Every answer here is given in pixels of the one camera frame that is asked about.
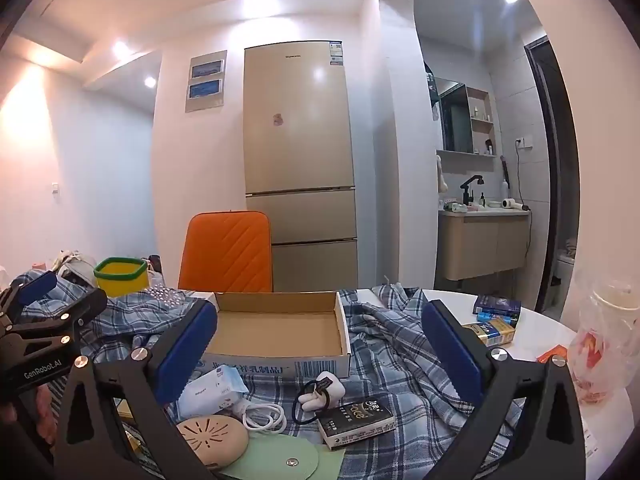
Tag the yellow container green rim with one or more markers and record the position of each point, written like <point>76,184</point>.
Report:
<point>120,280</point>

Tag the beige refrigerator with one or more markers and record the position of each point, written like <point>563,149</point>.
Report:
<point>300,150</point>

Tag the blue plaid shirt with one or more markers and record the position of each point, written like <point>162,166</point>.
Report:
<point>390,350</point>

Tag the beige round case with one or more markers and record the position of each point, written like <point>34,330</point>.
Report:
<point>212,441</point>

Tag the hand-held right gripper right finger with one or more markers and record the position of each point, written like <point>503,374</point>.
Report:
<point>450,355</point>

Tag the grey wall panel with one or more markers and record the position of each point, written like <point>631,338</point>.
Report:
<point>206,80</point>

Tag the white beaded bag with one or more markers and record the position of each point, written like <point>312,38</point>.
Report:
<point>170,295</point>

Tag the clear plastic bag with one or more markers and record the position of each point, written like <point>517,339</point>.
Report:
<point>605,340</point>

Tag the dark door frame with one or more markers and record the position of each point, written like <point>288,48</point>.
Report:
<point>545,160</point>

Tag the orange chair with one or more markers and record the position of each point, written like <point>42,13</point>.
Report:
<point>225,250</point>

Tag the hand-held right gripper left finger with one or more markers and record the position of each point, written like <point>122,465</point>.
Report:
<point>187,350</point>

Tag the orange packet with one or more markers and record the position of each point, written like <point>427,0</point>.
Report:
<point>552,355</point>

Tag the black faucet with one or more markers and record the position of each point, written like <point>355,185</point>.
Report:
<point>470,190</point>

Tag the bathroom niche shelf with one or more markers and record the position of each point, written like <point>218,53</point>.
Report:
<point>482,110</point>

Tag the light blue small pack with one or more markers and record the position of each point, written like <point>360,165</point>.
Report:
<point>495,318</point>

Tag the gold box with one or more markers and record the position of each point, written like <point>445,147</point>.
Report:
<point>490,332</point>

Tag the green snap pouch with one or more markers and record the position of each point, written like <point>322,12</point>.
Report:
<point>295,462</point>

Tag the black card box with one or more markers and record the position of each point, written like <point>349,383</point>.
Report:
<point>357,422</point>

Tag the bathroom mirror cabinet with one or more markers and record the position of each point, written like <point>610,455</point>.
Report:
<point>455,115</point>

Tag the white toilet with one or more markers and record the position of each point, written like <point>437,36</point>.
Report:
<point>562,280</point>

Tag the pink fridge magnet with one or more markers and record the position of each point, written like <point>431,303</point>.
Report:
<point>278,119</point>

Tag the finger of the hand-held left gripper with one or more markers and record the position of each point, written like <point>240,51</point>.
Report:
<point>37,285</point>
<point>85,305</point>

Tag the dark blue box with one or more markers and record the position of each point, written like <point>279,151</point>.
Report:
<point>497,305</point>

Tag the white grey cloth bundle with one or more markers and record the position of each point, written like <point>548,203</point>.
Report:
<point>75,267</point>

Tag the white wall socket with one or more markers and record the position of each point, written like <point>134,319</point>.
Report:
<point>522,142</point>

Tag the white tissue packet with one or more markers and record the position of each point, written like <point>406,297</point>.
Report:
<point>215,387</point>

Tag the cardboard box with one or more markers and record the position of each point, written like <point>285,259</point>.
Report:
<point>280,330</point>

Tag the white hair dryer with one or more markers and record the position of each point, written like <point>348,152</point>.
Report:
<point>512,203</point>

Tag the beige vanity cabinet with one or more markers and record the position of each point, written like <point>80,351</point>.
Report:
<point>480,245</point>

